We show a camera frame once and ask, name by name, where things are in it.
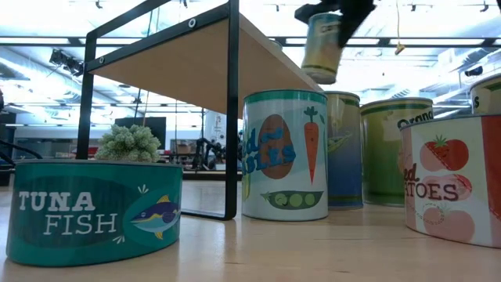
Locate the black ceiling-mounted device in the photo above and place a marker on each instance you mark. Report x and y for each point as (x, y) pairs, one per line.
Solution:
(64, 60)

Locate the artificial green potted plant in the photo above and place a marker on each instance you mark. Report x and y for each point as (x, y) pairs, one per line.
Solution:
(129, 143)

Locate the background black robot arm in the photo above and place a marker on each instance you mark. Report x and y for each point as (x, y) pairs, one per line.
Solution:
(203, 150)

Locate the wooden ramp board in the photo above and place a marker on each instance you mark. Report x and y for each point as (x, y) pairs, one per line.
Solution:
(188, 66)

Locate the pink tomatoes can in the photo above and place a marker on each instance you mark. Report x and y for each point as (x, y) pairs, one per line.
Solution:
(450, 188)

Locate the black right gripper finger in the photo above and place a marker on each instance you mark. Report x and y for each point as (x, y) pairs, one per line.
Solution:
(354, 15)
(317, 8)

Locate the green peas can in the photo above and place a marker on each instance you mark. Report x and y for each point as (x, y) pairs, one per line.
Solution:
(381, 156)

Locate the yellow carrots can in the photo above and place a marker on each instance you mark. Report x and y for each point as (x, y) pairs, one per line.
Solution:
(321, 51)

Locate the cream green-banded can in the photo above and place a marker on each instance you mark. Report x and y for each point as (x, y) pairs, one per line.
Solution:
(487, 96)

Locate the teal tuna fish can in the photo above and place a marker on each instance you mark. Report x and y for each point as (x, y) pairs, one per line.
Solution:
(78, 211)

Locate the dark display screen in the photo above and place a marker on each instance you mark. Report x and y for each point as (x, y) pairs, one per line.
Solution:
(156, 125)

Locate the white mixed vegetables can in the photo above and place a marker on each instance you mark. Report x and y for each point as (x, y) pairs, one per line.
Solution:
(285, 156)

